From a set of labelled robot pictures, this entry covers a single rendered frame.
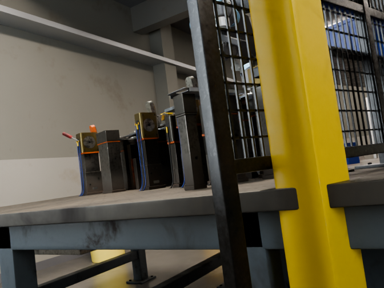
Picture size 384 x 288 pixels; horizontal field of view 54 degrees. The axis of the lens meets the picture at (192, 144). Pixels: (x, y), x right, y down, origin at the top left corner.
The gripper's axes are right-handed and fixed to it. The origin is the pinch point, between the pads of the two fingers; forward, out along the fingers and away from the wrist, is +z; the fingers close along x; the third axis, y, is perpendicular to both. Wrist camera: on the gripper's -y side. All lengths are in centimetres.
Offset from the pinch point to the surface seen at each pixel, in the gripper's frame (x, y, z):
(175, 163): 19.3, 19.8, 31.7
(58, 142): -35, 306, -18
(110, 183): 20, 78, 36
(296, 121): 53, -65, 31
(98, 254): -44, 252, 100
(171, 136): 20.3, 18.4, 20.7
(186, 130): 40.0, -16.7, 24.0
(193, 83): 17.3, 4.1, 2.6
